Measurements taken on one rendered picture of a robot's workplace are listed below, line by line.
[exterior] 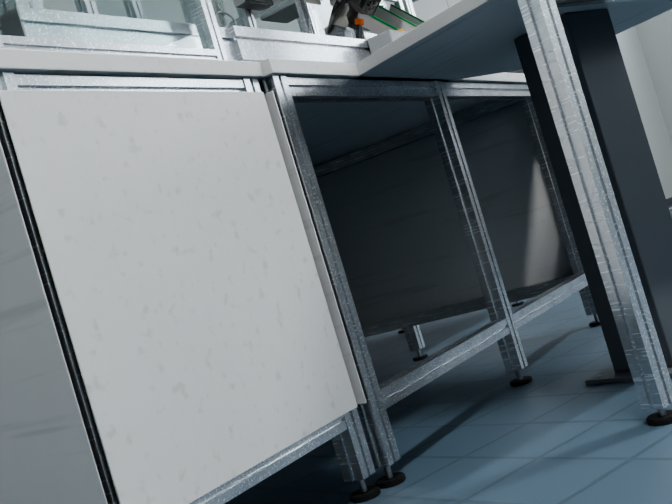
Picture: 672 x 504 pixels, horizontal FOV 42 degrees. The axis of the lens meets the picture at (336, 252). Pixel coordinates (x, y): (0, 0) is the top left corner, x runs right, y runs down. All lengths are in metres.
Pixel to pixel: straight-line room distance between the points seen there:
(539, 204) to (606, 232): 1.45
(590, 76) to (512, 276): 1.23
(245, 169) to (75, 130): 0.37
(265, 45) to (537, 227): 1.48
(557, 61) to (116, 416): 0.97
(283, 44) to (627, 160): 0.81
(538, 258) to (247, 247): 1.72
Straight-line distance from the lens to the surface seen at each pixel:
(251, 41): 1.86
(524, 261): 3.13
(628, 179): 2.07
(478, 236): 2.33
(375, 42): 2.26
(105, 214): 1.33
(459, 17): 1.78
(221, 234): 1.50
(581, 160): 1.65
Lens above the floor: 0.44
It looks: 1 degrees up
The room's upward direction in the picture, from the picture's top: 17 degrees counter-clockwise
